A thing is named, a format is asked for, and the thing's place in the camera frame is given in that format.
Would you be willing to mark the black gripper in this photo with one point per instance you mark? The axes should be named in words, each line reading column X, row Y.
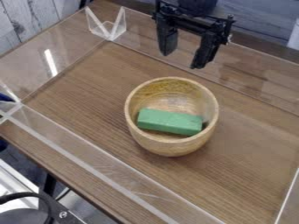
column 190, row 15

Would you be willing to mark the green rectangular block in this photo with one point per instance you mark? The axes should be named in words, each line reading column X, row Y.
column 168, row 122

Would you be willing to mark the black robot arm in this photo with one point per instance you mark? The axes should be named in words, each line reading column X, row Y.
column 190, row 15

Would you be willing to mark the light wooden bowl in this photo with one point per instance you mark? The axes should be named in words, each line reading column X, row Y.
column 176, row 95

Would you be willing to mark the black table leg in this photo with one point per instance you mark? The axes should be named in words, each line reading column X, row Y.
column 50, row 185

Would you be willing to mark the clear acrylic corner bracket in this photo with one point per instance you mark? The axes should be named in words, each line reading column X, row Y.
column 108, row 30

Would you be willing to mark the black metal bracket with screw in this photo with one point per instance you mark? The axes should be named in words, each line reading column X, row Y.
column 62, row 214

